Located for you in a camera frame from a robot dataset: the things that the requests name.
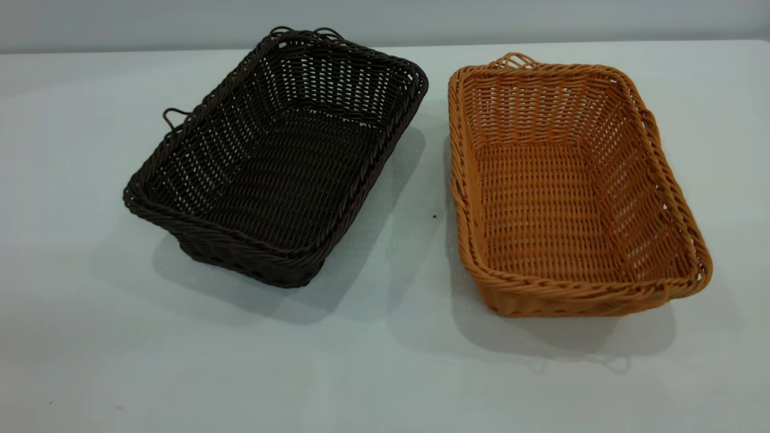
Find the black wicker basket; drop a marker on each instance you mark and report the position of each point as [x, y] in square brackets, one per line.
[283, 174]

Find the orange wicker basket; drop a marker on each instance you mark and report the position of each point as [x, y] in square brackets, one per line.
[541, 204]

